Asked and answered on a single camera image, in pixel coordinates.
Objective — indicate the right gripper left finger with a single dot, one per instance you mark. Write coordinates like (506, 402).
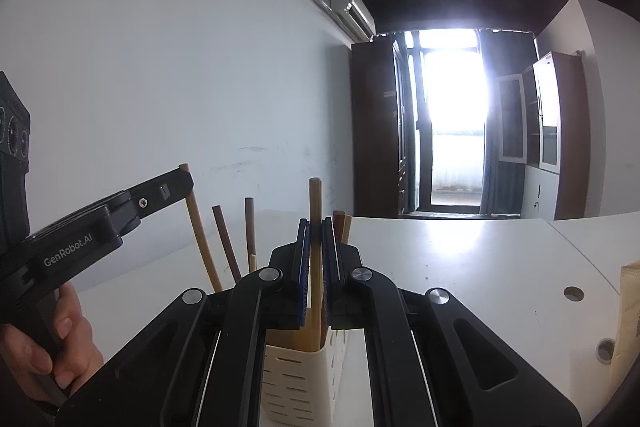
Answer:
(199, 362)

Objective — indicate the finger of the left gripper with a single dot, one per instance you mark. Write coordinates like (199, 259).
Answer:
(129, 207)

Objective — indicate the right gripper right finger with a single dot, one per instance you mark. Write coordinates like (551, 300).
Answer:
(431, 361)

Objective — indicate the light bamboo chopstick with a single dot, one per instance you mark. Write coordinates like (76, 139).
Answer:
(202, 242)
(314, 333)

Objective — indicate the dark brown chopstick in holder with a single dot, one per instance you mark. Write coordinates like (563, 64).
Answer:
(226, 243)

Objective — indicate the white slotted utensil holder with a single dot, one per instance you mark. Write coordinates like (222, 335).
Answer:
(299, 388)

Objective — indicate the dark blue curtain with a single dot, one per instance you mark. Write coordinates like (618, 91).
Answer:
(506, 55)

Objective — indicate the cardboard box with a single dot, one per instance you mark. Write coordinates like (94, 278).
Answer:
(626, 348)

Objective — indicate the brown white storage cabinet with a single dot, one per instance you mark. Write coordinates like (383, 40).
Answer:
(558, 159)

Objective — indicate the dark brown tall cabinet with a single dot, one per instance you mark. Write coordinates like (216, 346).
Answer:
(376, 136)

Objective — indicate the white wall air conditioner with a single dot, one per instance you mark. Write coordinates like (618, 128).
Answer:
(356, 18)

